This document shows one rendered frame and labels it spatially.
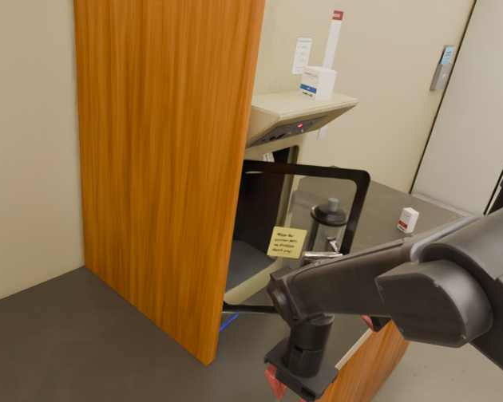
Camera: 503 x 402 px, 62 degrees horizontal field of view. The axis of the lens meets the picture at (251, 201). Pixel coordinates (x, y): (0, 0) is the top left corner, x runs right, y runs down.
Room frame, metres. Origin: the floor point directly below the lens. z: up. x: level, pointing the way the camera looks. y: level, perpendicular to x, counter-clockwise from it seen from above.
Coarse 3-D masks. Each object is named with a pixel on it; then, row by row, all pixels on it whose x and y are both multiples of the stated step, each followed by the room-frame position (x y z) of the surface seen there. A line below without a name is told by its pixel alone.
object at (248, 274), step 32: (256, 160) 0.81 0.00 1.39; (256, 192) 0.80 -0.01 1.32; (288, 192) 0.82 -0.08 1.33; (320, 192) 0.83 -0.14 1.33; (352, 192) 0.84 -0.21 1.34; (256, 224) 0.81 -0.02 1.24; (288, 224) 0.82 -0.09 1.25; (320, 224) 0.83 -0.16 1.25; (352, 224) 0.85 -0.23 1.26; (256, 256) 0.81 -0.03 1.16; (256, 288) 0.81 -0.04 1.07
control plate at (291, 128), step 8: (304, 120) 0.85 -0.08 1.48; (312, 120) 0.88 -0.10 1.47; (280, 128) 0.80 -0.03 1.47; (288, 128) 0.83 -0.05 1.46; (296, 128) 0.88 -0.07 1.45; (304, 128) 0.92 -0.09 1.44; (264, 136) 0.79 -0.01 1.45; (272, 136) 0.83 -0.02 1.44; (288, 136) 0.91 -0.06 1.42; (256, 144) 0.82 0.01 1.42
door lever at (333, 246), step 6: (330, 246) 0.84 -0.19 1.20; (336, 246) 0.83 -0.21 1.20; (306, 252) 0.79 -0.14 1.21; (312, 252) 0.79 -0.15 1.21; (318, 252) 0.79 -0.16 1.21; (324, 252) 0.80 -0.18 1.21; (330, 252) 0.80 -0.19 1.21; (336, 252) 0.80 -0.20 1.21; (306, 258) 0.78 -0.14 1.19; (312, 258) 0.78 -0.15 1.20; (318, 258) 0.78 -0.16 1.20; (330, 258) 0.79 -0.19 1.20
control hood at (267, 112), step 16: (256, 96) 0.85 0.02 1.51; (272, 96) 0.87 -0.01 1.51; (288, 96) 0.90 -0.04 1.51; (336, 96) 0.98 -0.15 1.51; (256, 112) 0.76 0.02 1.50; (272, 112) 0.74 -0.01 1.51; (288, 112) 0.76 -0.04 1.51; (304, 112) 0.80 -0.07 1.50; (320, 112) 0.86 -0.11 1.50; (336, 112) 0.95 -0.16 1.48; (256, 128) 0.75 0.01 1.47; (272, 128) 0.77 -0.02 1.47
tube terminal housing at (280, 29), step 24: (288, 0) 0.91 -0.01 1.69; (312, 0) 0.97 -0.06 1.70; (264, 24) 0.85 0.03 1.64; (288, 24) 0.92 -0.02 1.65; (312, 24) 0.99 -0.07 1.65; (264, 48) 0.86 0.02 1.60; (288, 48) 0.93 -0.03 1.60; (312, 48) 1.00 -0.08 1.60; (264, 72) 0.87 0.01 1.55; (288, 72) 0.94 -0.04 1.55; (264, 144) 0.90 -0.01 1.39; (288, 144) 0.99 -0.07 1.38
